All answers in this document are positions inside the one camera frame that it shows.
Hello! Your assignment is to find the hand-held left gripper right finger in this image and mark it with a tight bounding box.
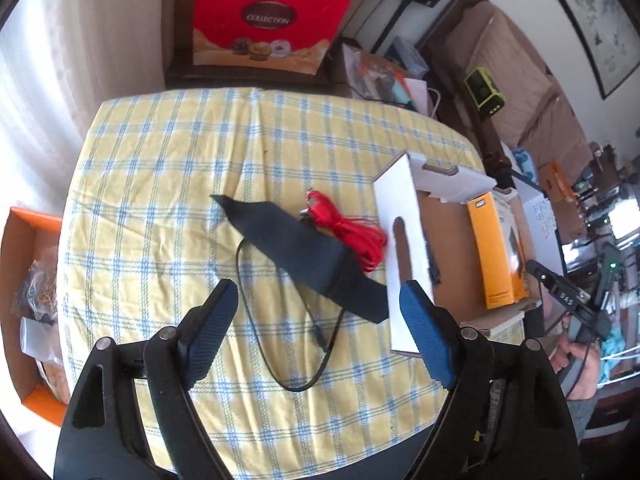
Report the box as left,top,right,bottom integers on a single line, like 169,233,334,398
399,280,586,480

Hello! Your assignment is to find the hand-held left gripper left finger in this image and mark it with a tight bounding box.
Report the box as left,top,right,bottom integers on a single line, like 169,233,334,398
52,279,240,480

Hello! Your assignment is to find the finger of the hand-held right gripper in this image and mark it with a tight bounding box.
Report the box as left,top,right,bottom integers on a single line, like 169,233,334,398
525,259,593,318

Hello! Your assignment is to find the white and orange hard drive box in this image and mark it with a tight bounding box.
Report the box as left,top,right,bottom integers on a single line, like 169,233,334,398
466,191,532,310

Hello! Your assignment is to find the white cardboard box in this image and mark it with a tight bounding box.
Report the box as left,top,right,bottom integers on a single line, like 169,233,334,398
372,151,545,358

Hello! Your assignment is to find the person's right hand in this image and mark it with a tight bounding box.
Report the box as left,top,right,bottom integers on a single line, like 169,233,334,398
557,327,602,402

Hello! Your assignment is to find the black fabric pouch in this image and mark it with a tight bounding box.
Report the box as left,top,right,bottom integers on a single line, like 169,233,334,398
209,194,392,323

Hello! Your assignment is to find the clear plastic bottle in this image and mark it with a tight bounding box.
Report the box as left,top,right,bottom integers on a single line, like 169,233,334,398
20,317,64,364

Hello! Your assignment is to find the yellow checked tablecloth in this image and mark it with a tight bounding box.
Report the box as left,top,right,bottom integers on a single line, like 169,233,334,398
57,87,488,480

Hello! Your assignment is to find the bag of metal clips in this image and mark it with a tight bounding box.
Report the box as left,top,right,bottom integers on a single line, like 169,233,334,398
12,247,62,324

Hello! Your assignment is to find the brown sofa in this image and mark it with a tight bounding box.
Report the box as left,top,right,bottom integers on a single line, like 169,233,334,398
420,0,597,182

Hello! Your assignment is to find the green portable device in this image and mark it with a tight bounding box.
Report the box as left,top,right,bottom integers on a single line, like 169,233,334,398
462,66,505,117

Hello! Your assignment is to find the orange cardboard box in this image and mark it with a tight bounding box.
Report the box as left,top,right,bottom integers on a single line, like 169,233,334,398
0,206,72,428

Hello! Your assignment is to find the cluttered open bag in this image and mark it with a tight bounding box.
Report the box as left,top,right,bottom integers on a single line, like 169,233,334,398
342,42,432,112

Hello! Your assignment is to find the white curtain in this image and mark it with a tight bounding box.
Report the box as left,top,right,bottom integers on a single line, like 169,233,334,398
0,0,171,211

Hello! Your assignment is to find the black cable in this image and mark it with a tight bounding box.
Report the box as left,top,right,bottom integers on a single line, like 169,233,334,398
235,237,347,394

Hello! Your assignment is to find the red cable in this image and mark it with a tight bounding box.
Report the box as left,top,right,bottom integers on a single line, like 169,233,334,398
300,190,390,274

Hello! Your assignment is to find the framed wall picture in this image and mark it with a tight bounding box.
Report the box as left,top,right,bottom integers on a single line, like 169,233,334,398
530,0,640,101

